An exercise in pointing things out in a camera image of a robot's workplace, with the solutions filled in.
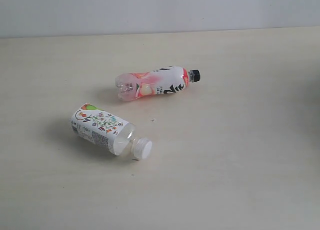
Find floral label bottle white cap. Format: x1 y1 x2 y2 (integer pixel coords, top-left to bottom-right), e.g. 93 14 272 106
70 103 153 160

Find pink peach bottle black cap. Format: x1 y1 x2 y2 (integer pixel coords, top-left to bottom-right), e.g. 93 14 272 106
115 66 201 101

